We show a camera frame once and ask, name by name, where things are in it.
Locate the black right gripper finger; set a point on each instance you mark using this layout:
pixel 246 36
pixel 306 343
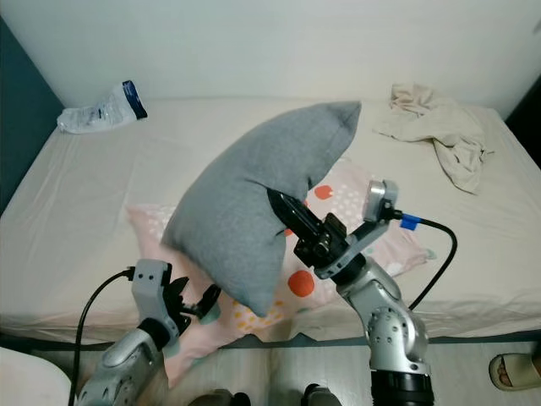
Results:
pixel 294 216

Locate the grey pillow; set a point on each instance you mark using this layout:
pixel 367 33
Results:
pixel 245 203

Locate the pink dotted pillow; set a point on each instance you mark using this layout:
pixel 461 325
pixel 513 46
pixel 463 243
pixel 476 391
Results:
pixel 241 334

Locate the white chair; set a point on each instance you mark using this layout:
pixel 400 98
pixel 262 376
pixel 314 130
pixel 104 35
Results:
pixel 30 381

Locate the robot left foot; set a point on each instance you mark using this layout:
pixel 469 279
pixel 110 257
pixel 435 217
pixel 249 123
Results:
pixel 220 398

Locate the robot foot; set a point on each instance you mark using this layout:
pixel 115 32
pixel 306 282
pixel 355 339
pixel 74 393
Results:
pixel 323 397
pixel 220 398

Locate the bed with beige sheet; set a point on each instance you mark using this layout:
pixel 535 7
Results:
pixel 84 211

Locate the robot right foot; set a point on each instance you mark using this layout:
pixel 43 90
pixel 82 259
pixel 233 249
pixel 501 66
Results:
pixel 323 397

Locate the crumpled beige cloth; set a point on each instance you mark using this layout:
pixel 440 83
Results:
pixel 444 131

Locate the clear plastic bag blue top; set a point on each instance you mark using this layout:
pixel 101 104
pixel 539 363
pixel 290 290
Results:
pixel 97 112

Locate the beige slipper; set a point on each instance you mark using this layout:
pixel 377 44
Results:
pixel 514 372

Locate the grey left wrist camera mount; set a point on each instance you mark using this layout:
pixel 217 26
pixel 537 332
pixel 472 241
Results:
pixel 150 288

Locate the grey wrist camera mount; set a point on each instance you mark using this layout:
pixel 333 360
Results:
pixel 150 288
pixel 382 201

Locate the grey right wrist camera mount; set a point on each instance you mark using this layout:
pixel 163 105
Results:
pixel 382 201

